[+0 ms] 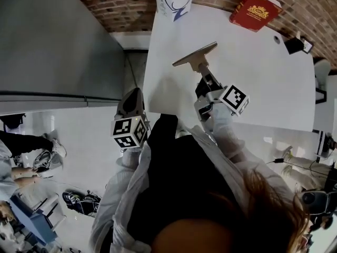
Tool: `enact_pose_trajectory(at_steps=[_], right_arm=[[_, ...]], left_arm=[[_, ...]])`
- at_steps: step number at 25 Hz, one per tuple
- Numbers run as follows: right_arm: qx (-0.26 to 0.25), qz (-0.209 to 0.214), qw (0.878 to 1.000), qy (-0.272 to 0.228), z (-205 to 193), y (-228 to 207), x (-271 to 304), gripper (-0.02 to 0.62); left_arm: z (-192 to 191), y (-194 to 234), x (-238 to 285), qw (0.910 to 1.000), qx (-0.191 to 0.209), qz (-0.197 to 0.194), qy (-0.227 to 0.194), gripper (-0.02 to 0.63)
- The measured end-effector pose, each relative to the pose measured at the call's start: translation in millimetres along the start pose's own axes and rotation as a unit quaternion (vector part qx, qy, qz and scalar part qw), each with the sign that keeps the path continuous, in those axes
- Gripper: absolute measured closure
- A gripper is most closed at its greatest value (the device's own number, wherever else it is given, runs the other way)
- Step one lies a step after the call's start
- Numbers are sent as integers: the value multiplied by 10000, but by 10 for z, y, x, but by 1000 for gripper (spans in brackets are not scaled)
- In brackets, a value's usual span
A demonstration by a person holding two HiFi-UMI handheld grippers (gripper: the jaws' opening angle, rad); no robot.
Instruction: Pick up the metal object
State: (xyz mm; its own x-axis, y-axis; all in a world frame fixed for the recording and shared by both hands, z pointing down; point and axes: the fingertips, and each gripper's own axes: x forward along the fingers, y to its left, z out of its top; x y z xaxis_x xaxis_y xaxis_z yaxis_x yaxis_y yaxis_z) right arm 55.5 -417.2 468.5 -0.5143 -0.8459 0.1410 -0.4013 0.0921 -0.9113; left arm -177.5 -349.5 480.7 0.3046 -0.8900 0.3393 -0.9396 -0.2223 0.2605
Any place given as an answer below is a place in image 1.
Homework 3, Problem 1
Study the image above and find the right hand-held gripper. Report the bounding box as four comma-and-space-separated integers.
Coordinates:
194, 63, 250, 122

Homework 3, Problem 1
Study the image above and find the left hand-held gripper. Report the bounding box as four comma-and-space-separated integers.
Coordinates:
110, 87, 151, 150

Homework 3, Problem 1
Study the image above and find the T-shaped metal object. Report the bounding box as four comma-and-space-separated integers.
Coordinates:
172, 41, 219, 74

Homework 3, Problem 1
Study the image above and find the person's left forearm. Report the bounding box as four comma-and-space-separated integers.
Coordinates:
105, 145, 151, 197

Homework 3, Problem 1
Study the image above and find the person's right forearm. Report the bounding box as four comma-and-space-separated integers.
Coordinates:
207, 105, 255, 166

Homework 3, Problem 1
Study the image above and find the person's black top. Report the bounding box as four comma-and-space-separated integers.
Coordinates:
126, 113, 239, 247

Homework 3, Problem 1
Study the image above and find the red hardcover book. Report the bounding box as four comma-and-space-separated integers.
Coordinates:
229, 0, 283, 33

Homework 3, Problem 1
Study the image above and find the person's white jacket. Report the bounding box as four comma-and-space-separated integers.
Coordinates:
89, 114, 311, 253

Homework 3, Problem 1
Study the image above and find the small black device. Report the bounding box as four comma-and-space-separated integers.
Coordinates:
284, 36, 314, 55

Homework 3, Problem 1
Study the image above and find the grey table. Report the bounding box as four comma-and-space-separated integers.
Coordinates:
0, 0, 125, 114

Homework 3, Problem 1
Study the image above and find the white chair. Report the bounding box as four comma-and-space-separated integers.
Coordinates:
313, 59, 332, 91

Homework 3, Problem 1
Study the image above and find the green potted plant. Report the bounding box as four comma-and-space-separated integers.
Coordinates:
280, 145, 297, 176

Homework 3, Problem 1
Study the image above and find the black floor cable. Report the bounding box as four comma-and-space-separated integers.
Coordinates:
125, 53, 141, 89

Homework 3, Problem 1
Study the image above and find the black bag with straps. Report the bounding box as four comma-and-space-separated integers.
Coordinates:
62, 190, 102, 217

